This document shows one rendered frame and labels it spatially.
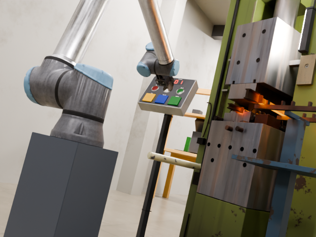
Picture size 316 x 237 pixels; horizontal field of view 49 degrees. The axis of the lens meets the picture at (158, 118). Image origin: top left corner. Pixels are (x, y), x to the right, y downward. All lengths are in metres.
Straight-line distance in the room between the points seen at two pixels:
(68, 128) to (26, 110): 2.89
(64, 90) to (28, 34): 2.82
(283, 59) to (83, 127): 1.39
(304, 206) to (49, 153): 1.29
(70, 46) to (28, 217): 0.64
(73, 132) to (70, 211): 0.25
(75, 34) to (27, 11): 2.65
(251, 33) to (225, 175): 0.89
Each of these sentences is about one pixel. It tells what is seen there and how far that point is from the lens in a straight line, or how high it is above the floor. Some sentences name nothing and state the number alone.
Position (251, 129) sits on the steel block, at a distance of 1.95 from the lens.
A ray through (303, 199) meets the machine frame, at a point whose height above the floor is 0.58.
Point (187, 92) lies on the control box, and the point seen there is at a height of 1.09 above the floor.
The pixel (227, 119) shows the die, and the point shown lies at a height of 0.94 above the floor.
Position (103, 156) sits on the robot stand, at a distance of 1.23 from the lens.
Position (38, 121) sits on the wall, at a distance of 4.20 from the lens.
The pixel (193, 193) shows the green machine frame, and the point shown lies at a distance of 2.45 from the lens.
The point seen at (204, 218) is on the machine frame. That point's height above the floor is 0.34.
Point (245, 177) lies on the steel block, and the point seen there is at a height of 0.62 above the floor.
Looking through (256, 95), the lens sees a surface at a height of 0.98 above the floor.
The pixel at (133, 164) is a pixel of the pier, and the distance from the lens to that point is 5.43.
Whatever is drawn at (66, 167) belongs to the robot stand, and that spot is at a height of 0.52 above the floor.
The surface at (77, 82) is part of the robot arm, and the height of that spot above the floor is 0.80.
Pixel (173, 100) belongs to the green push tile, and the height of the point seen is 1.01.
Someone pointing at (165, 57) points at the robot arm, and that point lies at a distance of 1.82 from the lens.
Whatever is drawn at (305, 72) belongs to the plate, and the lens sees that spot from 2.10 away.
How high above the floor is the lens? 0.60
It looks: 7 degrees up
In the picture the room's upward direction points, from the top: 13 degrees clockwise
